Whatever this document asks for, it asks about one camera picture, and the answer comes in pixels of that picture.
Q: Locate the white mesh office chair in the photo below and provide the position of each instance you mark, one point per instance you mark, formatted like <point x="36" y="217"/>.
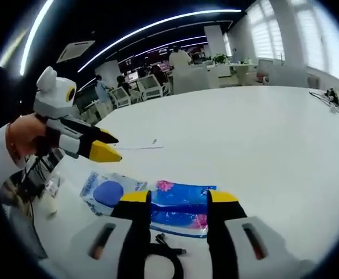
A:
<point x="120" y="97"/>
<point x="151" y="87"/>

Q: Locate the wide window with white blinds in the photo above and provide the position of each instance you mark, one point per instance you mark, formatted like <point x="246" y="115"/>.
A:
<point x="323" y="37"/>

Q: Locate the low white counter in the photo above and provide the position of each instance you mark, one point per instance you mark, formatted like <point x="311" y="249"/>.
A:
<point x="230" y="75"/>

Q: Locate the clear packet with blue pad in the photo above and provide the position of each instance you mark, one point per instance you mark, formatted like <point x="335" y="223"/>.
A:
<point x="105" y="191"/>

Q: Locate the person's left hand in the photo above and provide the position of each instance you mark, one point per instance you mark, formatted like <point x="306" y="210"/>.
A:
<point x="24" y="136"/>

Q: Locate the long curved ceiling light strip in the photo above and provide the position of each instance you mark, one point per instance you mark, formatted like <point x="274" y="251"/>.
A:
<point x="158" y="24"/>

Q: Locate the ceiling air vent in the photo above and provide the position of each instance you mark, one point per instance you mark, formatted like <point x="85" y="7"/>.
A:
<point x="75" y="50"/>

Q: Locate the blue floral tissue packet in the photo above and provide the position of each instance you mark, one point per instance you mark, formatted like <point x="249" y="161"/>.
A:
<point x="178" y="203"/>

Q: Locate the grey office chair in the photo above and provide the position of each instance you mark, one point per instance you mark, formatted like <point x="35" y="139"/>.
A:
<point x="264" y="71"/>

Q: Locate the narrow window with white blinds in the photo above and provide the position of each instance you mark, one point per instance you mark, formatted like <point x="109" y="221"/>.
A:
<point x="266" y="32"/>

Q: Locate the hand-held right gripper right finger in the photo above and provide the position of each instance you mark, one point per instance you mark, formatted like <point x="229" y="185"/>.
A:
<point x="221" y="232"/>

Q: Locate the white tabletop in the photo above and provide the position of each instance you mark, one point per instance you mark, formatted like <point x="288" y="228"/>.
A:
<point x="230" y="139"/>

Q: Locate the straight ceiling light strip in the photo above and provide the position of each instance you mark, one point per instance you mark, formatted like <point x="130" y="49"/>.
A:
<point x="36" y="32"/>

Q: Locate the green potted plant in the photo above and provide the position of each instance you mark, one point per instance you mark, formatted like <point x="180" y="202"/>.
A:
<point x="219" y="59"/>

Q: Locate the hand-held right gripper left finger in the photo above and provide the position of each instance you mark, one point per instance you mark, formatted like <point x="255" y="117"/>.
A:
<point x="134" y="232"/>

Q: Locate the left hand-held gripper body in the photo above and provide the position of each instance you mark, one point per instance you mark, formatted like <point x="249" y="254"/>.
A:
<point x="54" y="98"/>

